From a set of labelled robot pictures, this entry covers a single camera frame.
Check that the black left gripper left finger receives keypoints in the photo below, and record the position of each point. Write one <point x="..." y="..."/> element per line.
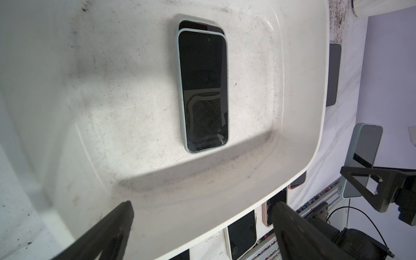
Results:
<point x="106" y="240"/>

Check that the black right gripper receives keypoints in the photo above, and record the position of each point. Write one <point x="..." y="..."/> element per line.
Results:
<point x="387" y="186"/>

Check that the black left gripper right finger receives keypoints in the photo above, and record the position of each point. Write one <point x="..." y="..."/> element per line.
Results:
<point x="299" y="240"/>

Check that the black phone tan case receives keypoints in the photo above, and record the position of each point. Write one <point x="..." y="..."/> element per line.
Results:
<point x="267" y="207"/>

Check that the mint case phone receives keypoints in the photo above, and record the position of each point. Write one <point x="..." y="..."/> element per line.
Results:
<point x="198" y="25"/>
<point x="362" y="152"/>

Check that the black phone cream case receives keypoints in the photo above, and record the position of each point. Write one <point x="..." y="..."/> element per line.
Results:
<point x="241" y="236"/>

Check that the black phone pink case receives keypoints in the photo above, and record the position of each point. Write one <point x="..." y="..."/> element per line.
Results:
<point x="298" y="182"/>

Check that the white plastic storage box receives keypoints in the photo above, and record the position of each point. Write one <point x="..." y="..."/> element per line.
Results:
<point x="90" y="113"/>

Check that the black phone grey case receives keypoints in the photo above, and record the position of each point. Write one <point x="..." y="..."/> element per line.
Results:
<point x="335" y="51"/>

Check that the black phone mint case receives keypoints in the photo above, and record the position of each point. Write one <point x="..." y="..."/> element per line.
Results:
<point x="203" y="87"/>

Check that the black phone beige case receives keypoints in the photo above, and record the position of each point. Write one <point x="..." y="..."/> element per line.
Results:
<point x="185" y="255"/>

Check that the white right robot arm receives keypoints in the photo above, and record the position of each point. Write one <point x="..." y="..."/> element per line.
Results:
<point x="356" y="243"/>

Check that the green plant white pot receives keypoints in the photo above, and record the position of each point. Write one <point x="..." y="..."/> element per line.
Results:
<point x="368" y="8"/>

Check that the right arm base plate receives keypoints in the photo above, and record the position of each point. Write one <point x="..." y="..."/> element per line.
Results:
<point x="317" y="211"/>

